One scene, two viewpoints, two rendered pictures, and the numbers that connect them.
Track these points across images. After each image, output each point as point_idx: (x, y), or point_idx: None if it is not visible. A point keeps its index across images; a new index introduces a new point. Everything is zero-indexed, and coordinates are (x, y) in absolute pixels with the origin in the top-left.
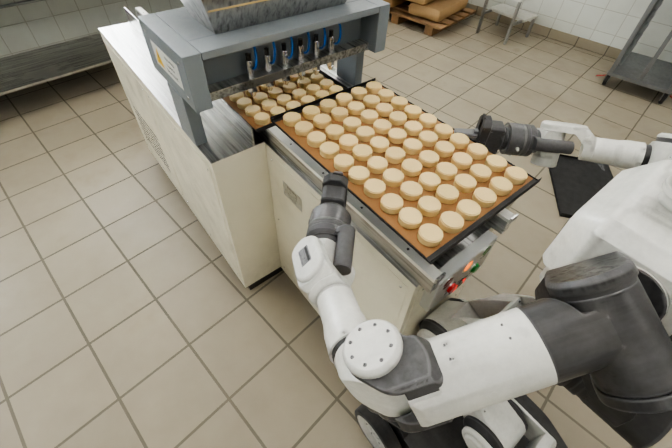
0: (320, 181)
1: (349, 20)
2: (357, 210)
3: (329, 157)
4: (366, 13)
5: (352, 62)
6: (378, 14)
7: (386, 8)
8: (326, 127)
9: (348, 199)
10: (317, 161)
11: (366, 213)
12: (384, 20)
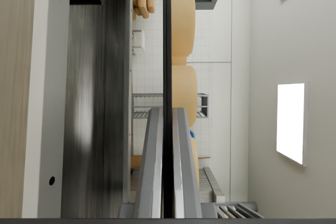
0: None
1: None
2: (37, 189)
3: (176, 41)
4: None
5: None
6: (209, 1)
7: (211, 7)
8: None
9: (47, 130)
10: (171, 5)
11: (47, 211)
12: (201, 7)
